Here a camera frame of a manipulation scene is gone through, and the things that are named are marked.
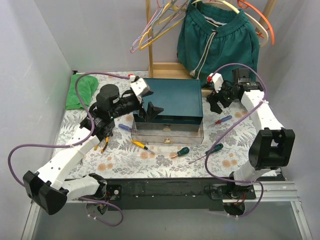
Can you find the blue red screwdriver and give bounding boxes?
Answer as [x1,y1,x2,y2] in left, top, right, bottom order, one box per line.
[210,115,233,126]
[118,123,137,133]

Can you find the clear acrylic drawer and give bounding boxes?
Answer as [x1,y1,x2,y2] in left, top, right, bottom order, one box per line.
[131,120,204,144]

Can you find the yellow black screwdriver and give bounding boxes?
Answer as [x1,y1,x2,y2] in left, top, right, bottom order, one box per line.
[131,140,155,154]

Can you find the long green screwdriver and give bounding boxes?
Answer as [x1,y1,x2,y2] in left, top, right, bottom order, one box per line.
[188,143,224,165]

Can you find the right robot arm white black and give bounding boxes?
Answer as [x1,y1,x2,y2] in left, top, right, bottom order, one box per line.
[207,65,296,199]

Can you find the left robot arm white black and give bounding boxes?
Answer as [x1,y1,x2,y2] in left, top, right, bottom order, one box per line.
[23,78,163,215]

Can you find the wooden rack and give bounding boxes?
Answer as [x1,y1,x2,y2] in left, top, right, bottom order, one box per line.
[145,0,278,98]

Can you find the teal drawer box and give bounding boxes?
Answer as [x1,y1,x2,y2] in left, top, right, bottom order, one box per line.
[143,78,203,126]

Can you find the yellow hanger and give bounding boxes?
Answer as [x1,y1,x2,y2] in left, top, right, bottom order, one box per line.
[132,0,189,52]

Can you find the stubby green screwdriver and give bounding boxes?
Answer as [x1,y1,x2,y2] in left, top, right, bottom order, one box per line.
[171,147,190,159]

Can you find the green shorts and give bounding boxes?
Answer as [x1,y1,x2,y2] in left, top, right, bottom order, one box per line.
[177,1,260,88]

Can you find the green folded cloth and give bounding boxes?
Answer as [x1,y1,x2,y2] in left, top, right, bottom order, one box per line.
[65,74,99,110]

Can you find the cream hanger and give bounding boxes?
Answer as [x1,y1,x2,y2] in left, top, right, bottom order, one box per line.
[178,0,262,52]

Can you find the orange hanger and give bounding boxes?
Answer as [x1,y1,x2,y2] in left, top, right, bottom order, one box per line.
[237,0,277,45]

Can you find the grey hanger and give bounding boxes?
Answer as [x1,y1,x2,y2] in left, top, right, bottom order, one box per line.
[150,0,189,40]

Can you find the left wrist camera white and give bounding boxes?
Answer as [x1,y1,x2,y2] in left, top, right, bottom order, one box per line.
[130,76,150,97]

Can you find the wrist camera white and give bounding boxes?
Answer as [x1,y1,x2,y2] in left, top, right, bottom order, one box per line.
[130,76,150,97]
[207,73,224,93]

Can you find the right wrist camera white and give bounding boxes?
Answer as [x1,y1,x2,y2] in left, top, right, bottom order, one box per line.
[207,73,224,93]

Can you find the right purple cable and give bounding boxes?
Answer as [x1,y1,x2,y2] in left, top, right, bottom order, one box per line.
[204,62,269,218]

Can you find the purple cable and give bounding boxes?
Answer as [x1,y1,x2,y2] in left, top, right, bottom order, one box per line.
[7,71,132,227]
[204,62,269,218]

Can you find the yellow handled pliers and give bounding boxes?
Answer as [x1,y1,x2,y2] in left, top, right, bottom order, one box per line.
[94,136,110,153]

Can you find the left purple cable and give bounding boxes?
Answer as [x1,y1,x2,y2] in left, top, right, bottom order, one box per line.
[7,71,132,227]

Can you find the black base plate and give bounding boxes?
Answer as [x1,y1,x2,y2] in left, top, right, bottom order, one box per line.
[77,177,257,211]

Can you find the aluminium rail frame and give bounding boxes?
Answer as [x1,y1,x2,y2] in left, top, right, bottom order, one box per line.
[22,177,312,240]

